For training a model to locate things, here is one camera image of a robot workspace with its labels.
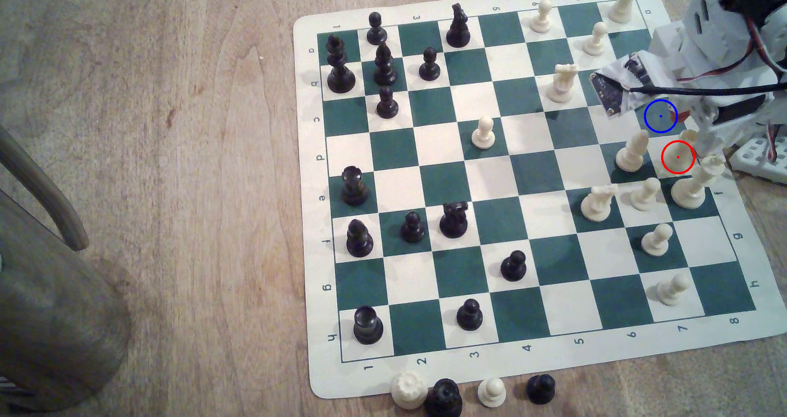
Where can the white knight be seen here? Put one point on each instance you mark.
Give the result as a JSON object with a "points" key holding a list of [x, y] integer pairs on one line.
{"points": [[561, 86], [597, 205]]}

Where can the curved wooden chair rail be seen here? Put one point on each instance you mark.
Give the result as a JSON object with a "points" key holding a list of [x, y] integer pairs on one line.
{"points": [[46, 192]]}

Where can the black rook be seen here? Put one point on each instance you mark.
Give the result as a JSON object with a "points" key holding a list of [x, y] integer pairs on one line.
{"points": [[367, 326], [355, 188]]}

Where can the white pawn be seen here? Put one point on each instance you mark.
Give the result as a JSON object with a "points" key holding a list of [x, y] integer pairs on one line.
{"points": [[594, 40], [484, 134], [645, 195], [656, 241], [492, 393], [541, 18], [671, 291]]}

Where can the white chess piece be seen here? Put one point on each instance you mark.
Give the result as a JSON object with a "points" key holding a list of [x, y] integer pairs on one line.
{"points": [[683, 139]]}

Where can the black king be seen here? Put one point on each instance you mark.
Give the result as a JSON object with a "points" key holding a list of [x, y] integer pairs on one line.
{"points": [[340, 72]]}

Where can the green white chessboard mat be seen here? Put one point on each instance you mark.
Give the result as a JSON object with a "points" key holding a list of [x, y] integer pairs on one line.
{"points": [[522, 183]]}

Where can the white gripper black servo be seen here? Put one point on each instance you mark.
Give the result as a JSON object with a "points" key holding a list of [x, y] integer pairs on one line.
{"points": [[714, 118]]}

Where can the tape-wrapped wrist camera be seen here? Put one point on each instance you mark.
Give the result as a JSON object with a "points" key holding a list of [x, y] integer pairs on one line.
{"points": [[618, 85]]}

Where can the white breadboard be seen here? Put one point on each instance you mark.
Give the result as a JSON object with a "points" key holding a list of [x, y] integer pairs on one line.
{"points": [[759, 162]]}

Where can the white rook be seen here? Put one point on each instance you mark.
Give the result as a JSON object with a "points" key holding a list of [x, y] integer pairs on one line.
{"points": [[622, 6], [409, 391]]}

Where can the black bishop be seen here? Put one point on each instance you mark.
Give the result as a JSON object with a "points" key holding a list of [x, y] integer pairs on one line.
{"points": [[385, 66], [359, 240]]}

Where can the black queen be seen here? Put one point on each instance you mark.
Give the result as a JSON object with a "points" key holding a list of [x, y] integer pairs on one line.
{"points": [[443, 400]]}

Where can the white queen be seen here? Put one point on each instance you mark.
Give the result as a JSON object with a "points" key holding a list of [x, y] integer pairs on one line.
{"points": [[690, 190]]}

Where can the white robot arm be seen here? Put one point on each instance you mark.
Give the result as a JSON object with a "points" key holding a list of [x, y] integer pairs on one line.
{"points": [[738, 17]]}

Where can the black knight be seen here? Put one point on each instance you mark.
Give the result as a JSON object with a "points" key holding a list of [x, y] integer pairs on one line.
{"points": [[458, 29], [454, 221]]}

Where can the black pawn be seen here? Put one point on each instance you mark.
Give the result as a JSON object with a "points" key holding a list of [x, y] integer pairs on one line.
{"points": [[429, 66], [412, 229], [541, 390], [470, 317], [376, 29], [387, 104], [513, 267]]}

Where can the white bishop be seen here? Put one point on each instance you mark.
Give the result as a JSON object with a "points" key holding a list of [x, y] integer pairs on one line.
{"points": [[631, 154]]}

